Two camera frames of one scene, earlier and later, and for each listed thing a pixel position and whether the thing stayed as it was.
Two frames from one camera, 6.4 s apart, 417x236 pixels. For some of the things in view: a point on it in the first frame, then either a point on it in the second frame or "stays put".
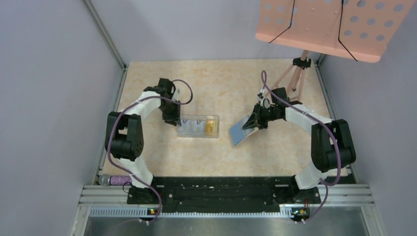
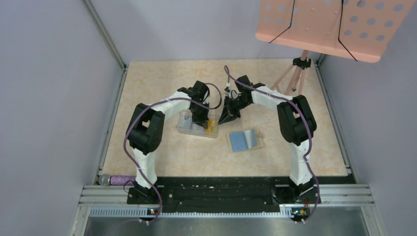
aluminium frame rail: (113, 200) stays put
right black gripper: (255, 119) to (228, 114)
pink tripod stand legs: (303, 62) stays put
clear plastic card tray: (196, 126) stays put
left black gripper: (173, 118) to (202, 121)
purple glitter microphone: (105, 180) stays put
